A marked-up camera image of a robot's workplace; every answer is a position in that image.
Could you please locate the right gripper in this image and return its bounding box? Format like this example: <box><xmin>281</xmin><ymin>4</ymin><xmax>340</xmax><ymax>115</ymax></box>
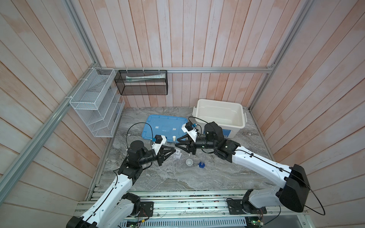
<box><xmin>175</xmin><ymin>133</ymin><xmax>216</xmax><ymax>155</ymax></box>

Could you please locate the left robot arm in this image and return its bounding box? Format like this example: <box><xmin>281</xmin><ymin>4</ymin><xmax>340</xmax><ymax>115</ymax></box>
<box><xmin>66</xmin><ymin>135</ymin><xmax>176</xmax><ymax>228</ymax></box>

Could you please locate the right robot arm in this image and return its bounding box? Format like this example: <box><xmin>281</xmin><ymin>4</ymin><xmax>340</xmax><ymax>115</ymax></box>
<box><xmin>175</xmin><ymin>122</ymin><xmax>310</xmax><ymax>214</ymax></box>

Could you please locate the white test tube rack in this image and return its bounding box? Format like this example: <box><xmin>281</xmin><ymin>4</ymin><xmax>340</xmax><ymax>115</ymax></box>
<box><xmin>173</xmin><ymin>149</ymin><xmax>182</xmax><ymax>159</ymax></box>

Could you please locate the small white ceramic crucible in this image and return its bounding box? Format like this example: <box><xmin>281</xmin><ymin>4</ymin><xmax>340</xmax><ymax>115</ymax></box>
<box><xmin>185</xmin><ymin>159</ymin><xmax>194</xmax><ymax>166</ymax></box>

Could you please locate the blue plastic bin lid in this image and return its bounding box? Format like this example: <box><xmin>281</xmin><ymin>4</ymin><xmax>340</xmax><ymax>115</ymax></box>
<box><xmin>142</xmin><ymin>115</ymin><xmax>188</xmax><ymax>143</ymax></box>

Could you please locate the blue hexagonal base cylinder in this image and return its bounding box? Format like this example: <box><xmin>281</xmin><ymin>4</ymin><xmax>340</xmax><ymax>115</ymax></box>
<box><xmin>198</xmin><ymin>161</ymin><xmax>205</xmax><ymax>168</ymax></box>

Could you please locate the white plastic storage bin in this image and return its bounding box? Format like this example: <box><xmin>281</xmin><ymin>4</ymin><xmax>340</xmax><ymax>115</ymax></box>
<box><xmin>193</xmin><ymin>99</ymin><xmax>247</xmax><ymax>139</ymax></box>

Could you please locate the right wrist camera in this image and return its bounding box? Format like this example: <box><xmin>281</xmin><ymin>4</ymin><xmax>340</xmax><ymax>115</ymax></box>
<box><xmin>185</xmin><ymin>121</ymin><xmax>194</xmax><ymax>131</ymax></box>

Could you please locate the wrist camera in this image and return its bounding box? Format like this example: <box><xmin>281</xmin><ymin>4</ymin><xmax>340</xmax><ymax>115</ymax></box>
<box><xmin>185</xmin><ymin>121</ymin><xmax>194</xmax><ymax>131</ymax></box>
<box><xmin>153</xmin><ymin>135</ymin><xmax>163</xmax><ymax>144</ymax></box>

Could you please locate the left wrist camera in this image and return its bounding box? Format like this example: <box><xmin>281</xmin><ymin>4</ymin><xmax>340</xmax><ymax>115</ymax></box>
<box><xmin>153</xmin><ymin>135</ymin><xmax>163</xmax><ymax>144</ymax></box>

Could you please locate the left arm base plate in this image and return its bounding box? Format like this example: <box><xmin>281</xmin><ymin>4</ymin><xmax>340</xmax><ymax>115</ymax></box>
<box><xmin>129</xmin><ymin>201</ymin><xmax>154</xmax><ymax>218</ymax></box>

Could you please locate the black wire mesh basket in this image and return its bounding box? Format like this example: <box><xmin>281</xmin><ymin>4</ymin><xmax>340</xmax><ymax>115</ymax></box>
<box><xmin>114</xmin><ymin>69</ymin><xmax>168</xmax><ymax>96</ymax></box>

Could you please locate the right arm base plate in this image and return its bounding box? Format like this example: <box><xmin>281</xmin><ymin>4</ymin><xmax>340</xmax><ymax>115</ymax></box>
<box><xmin>226</xmin><ymin>198</ymin><xmax>267</xmax><ymax>215</ymax></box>

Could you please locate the white wire mesh shelf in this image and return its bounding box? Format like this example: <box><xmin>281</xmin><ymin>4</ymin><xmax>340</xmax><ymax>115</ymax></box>
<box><xmin>70</xmin><ymin>67</ymin><xmax>125</xmax><ymax>138</ymax></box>

